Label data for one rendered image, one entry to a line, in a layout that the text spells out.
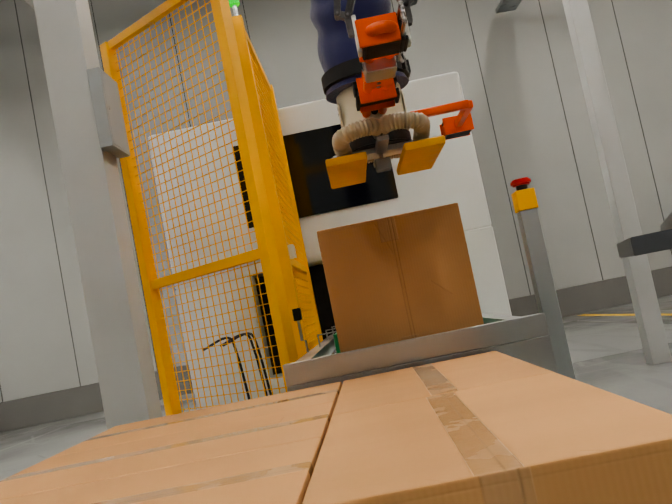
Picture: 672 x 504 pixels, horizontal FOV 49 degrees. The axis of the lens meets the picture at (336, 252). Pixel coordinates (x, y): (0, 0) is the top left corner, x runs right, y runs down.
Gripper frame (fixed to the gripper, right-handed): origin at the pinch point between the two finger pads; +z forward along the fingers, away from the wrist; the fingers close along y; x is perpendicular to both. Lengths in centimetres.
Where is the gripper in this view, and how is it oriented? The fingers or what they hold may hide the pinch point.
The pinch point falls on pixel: (381, 35)
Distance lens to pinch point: 139.8
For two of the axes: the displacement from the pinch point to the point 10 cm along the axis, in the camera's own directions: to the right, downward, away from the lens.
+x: -0.4, -0.7, -10.0
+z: 2.0, 9.8, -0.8
